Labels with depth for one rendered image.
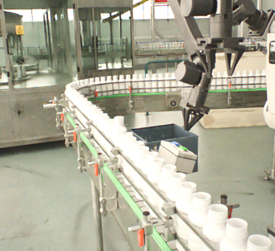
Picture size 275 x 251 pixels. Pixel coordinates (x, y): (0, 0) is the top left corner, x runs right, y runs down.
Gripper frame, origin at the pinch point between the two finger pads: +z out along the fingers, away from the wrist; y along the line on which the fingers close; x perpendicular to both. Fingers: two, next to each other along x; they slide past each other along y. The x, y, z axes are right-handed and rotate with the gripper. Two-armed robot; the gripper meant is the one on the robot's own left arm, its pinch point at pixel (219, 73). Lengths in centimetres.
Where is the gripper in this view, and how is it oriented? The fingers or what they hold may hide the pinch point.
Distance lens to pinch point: 90.7
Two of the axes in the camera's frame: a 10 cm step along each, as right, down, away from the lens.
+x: -3.3, -1.9, 9.2
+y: 9.4, -1.1, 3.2
